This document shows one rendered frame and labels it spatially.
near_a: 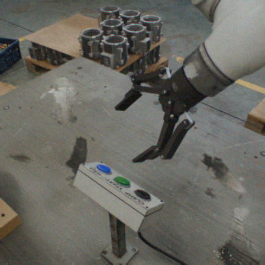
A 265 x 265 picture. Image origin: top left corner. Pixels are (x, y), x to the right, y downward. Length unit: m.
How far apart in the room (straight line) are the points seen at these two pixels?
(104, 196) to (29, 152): 0.55
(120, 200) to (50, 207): 0.38
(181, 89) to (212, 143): 0.55
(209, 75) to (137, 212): 0.27
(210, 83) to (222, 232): 0.46
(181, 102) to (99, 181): 0.22
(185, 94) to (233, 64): 0.10
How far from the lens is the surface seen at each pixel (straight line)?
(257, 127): 2.43
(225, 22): 0.51
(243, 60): 0.49
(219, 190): 0.94
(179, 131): 0.56
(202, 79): 0.52
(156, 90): 0.60
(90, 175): 0.58
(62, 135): 1.09
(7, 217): 0.86
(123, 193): 0.54
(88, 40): 2.43
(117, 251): 0.76
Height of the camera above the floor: 1.52
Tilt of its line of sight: 42 degrees down
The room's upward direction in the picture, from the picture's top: straight up
